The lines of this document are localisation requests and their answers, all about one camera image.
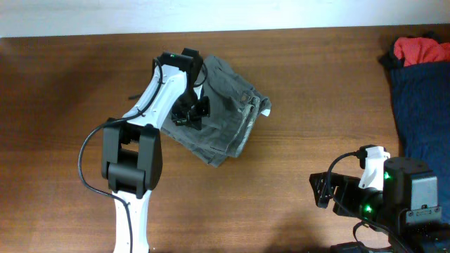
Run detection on grey shorts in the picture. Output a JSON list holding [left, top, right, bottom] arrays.
[[161, 55, 271, 167]]

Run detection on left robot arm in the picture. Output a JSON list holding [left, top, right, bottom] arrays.
[[101, 48, 210, 252]]

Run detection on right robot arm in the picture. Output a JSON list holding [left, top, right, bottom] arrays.
[[309, 157, 449, 253]]

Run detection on navy blue garment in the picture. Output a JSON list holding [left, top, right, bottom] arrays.
[[390, 62, 449, 223]]

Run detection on red garment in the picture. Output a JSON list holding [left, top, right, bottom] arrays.
[[393, 37, 449, 67]]

